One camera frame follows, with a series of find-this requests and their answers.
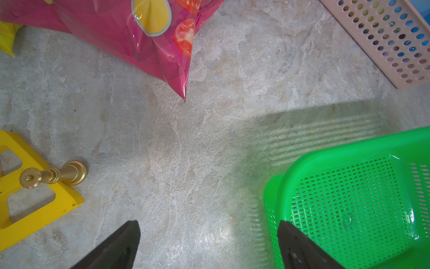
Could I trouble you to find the yellow plastic frame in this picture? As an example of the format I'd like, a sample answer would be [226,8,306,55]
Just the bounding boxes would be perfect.
[1,131,84,251]

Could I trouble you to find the pink chips bag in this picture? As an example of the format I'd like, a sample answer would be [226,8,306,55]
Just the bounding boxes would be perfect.
[1,0,222,98]

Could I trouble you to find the yellow chips bag back left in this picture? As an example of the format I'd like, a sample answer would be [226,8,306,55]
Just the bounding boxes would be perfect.
[0,21,23,57]

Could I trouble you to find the green plastic basket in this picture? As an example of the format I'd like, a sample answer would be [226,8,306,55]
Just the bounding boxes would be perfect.
[263,127,430,269]

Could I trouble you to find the blue chips bag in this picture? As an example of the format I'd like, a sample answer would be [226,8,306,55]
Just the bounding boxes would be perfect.
[410,0,430,24]

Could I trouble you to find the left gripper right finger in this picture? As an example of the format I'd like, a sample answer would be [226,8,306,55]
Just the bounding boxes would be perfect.
[277,220,344,269]

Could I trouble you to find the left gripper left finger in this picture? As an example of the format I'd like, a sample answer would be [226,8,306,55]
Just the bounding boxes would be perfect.
[73,220,141,269]

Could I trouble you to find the pink plastic basket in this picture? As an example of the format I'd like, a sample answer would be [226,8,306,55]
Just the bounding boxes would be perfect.
[322,0,430,89]

